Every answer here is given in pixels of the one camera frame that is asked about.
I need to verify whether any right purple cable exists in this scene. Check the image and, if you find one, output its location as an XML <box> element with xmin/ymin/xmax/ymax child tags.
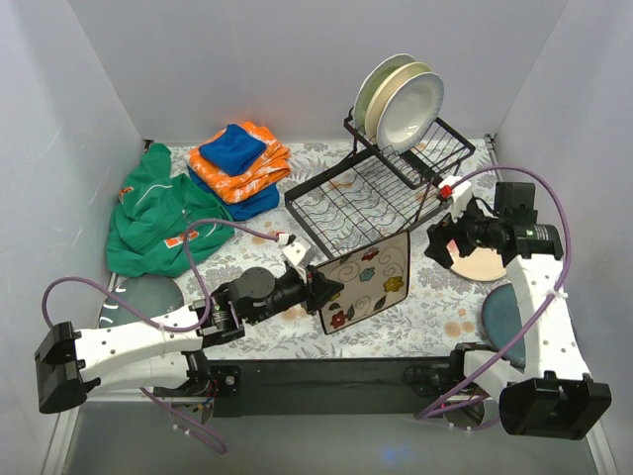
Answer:
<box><xmin>414</xmin><ymin>165</ymin><xmax>573</xmax><ymax>431</ymax></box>

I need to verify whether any cream and green round plate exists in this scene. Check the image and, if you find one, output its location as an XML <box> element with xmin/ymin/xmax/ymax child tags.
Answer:
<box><xmin>357</xmin><ymin>61</ymin><xmax>431</xmax><ymax>140</ymax></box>

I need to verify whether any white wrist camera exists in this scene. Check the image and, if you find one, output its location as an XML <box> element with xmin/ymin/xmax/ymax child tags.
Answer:
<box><xmin>276</xmin><ymin>233</ymin><xmax>315</xmax><ymax>268</ymax></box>
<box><xmin>438</xmin><ymin>175</ymin><xmax>473</xmax><ymax>222</ymax></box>

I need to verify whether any pink and cream round plate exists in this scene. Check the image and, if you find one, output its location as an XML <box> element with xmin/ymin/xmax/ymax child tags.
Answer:
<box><xmin>447</xmin><ymin>240</ymin><xmax>506</xmax><ymax>282</ymax></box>

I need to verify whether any black wire dish rack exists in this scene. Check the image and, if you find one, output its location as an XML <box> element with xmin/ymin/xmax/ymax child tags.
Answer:
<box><xmin>284</xmin><ymin>115</ymin><xmax>476</xmax><ymax>259</ymax></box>

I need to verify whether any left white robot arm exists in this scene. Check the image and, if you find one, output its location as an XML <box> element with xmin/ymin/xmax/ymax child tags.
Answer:
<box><xmin>35</xmin><ymin>266</ymin><xmax>344</xmax><ymax>414</ymax></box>

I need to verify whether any right blue glazed plate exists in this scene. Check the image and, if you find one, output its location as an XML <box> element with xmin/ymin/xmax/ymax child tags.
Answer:
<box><xmin>481</xmin><ymin>284</ymin><xmax>522</xmax><ymax>351</ymax></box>

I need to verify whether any white scalloped plate back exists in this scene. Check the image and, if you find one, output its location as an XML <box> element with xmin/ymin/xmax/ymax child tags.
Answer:
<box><xmin>375</xmin><ymin>72</ymin><xmax>444</xmax><ymax>153</ymax></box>

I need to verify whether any orange patterned cloth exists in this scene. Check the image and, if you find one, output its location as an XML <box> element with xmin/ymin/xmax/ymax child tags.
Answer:
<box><xmin>188</xmin><ymin>122</ymin><xmax>291</xmax><ymax>204</ymax></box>

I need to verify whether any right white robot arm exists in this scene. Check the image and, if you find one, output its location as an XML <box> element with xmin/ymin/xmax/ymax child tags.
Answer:
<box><xmin>424</xmin><ymin>176</ymin><xmax>611</xmax><ymax>440</ymax></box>

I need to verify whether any white scalloped plate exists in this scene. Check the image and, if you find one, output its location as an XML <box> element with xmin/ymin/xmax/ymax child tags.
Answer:
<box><xmin>352</xmin><ymin>53</ymin><xmax>414</xmax><ymax>128</ymax></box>
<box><xmin>375</xmin><ymin>72</ymin><xmax>444</xmax><ymax>153</ymax></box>

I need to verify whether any white scalloped plate front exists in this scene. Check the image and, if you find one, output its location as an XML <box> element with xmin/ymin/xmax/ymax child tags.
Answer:
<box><xmin>352</xmin><ymin>53</ymin><xmax>414</xmax><ymax>128</ymax></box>

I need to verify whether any green jacket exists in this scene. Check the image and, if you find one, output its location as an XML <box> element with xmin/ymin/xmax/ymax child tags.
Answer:
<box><xmin>106</xmin><ymin>143</ymin><xmax>232</xmax><ymax>278</ymax></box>

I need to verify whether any square floral plate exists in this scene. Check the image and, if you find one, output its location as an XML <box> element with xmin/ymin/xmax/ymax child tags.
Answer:
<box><xmin>317</xmin><ymin>231</ymin><xmax>410</xmax><ymax>334</ymax></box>

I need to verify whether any floral patterned table mat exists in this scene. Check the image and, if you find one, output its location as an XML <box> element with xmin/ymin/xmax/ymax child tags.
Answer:
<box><xmin>171</xmin><ymin>142</ymin><xmax>506</xmax><ymax>359</ymax></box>

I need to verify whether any left blue glazed plate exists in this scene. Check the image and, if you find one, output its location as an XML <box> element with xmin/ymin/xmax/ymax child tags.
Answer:
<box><xmin>98</xmin><ymin>275</ymin><xmax>184</xmax><ymax>329</ymax></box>

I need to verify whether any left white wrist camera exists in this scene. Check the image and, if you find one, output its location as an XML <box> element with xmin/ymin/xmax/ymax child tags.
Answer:
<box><xmin>276</xmin><ymin>233</ymin><xmax>315</xmax><ymax>268</ymax></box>

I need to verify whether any blue glazed plate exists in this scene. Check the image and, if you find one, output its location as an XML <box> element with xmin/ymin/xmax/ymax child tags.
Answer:
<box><xmin>481</xmin><ymin>284</ymin><xmax>522</xmax><ymax>351</ymax></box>
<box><xmin>98</xmin><ymin>275</ymin><xmax>184</xmax><ymax>329</ymax></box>

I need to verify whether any blue cloth bottom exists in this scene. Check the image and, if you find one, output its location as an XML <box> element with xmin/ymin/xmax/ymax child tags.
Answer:
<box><xmin>188</xmin><ymin>167</ymin><xmax>280</xmax><ymax>222</ymax></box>

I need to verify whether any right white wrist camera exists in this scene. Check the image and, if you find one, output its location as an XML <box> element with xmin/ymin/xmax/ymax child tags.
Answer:
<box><xmin>438</xmin><ymin>175</ymin><xmax>473</xmax><ymax>222</ymax></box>

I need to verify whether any blue folded towel top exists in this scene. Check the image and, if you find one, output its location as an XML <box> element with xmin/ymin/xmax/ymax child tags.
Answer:
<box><xmin>199</xmin><ymin>124</ymin><xmax>266</xmax><ymax>176</ymax></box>

